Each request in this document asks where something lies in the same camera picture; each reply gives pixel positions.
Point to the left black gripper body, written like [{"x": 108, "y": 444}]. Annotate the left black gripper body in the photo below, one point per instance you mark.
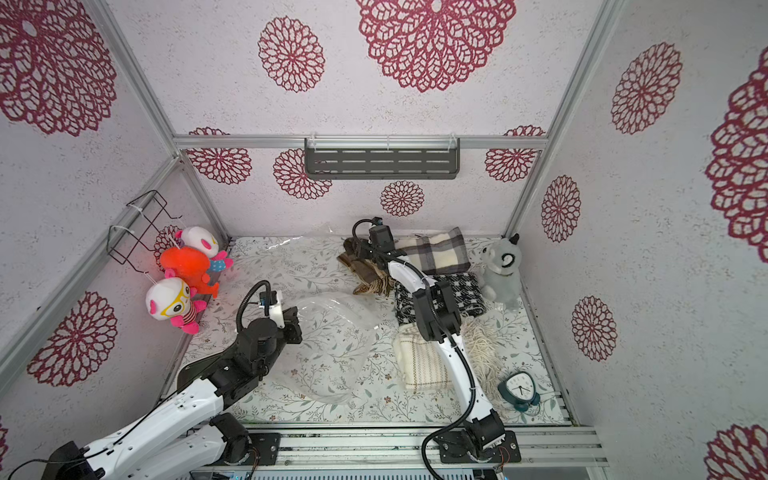
[{"x": 289, "y": 335}]

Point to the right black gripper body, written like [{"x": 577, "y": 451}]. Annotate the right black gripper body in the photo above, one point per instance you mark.
[{"x": 366, "y": 250}]

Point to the brown beige scarf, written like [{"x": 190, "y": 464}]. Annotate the brown beige scarf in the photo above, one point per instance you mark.
[{"x": 371, "y": 279}]

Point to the grey cream plaid scarf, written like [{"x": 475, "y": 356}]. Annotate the grey cream plaid scarf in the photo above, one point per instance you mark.
[{"x": 440, "y": 254}]

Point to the clear plastic vacuum bag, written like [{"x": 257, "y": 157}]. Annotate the clear plastic vacuum bag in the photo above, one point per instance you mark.
[{"x": 340, "y": 330}]

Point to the black white houndstooth scarf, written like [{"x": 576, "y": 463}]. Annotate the black white houndstooth scarf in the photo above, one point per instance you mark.
[{"x": 466, "y": 292}]

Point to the cream fringed scarf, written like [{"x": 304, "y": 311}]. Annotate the cream fringed scarf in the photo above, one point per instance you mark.
[{"x": 422, "y": 369}]

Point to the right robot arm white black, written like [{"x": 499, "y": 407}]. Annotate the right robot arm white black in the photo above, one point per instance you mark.
[{"x": 439, "y": 323}]

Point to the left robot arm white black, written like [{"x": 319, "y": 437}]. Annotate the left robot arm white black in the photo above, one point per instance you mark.
[{"x": 192, "y": 428}]

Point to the white plush with yellow glasses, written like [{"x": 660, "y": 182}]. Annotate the white plush with yellow glasses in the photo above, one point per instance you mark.
[{"x": 173, "y": 300}]

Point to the red octopus plush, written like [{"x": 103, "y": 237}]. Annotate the red octopus plush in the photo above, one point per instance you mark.
[{"x": 191, "y": 266}]

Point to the grey plush toy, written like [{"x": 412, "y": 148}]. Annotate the grey plush toy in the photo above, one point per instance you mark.
[{"x": 500, "y": 273}]

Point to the white pink plush top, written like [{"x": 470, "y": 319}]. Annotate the white pink plush top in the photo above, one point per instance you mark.
[{"x": 202, "y": 240}]

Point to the teal alarm clock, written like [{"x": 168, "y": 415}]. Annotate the teal alarm clock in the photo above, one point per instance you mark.
[{"x": 520, "y": 391}]

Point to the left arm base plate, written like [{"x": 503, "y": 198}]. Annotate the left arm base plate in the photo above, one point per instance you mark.
[{"x": 259, "y": 449}]

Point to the grey metal wall shelf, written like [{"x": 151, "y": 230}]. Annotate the grey metal wall shelf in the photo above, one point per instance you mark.
[{"x": 387, "y": 162}]

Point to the black wire basket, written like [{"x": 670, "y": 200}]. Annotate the black wire basket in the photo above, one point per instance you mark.
[{"x": 148, "y": 233}]

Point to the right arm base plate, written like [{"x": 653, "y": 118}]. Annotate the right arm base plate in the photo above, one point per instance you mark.
[{"x": 458, "y": 447}]

